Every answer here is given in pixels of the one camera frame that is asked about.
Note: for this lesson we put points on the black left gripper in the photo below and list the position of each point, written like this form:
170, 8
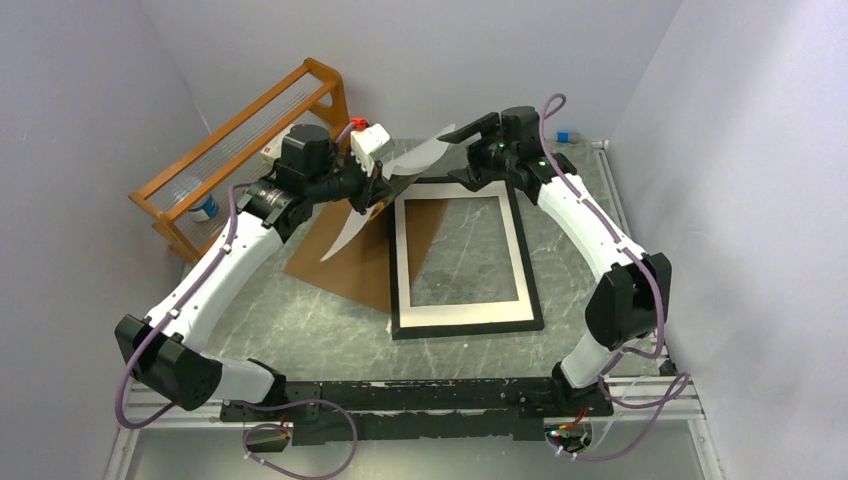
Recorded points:
371, 189

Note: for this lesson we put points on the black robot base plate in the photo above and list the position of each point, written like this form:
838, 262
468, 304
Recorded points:
520, 408

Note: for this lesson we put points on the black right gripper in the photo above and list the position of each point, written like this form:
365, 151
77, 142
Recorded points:
474, 177

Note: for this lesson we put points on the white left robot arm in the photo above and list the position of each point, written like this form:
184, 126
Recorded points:
165, 350

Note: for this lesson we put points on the white red medicine box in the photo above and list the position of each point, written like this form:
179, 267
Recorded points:
270, 153

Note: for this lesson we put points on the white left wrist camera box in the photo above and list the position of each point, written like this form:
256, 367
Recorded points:
370, 145

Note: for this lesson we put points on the orange wooden shelf rack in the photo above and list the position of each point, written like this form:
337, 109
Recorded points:
231, 154

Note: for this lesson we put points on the black picture frame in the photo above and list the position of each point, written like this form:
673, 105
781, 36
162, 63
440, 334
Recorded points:
464, 328

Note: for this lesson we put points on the blue capped small bottle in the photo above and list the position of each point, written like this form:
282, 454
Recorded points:
567, 137

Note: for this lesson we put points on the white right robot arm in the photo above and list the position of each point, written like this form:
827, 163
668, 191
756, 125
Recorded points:
630, 300

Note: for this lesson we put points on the white mat board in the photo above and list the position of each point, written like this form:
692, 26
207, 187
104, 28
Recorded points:
517, 265

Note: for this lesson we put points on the brown backing board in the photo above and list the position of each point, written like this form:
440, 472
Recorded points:
360, 271

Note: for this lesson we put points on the sunflower photo print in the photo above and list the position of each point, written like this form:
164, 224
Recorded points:
397, 173

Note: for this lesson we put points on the blue labelled plastic bottle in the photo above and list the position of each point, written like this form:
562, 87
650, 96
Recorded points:
205, 209

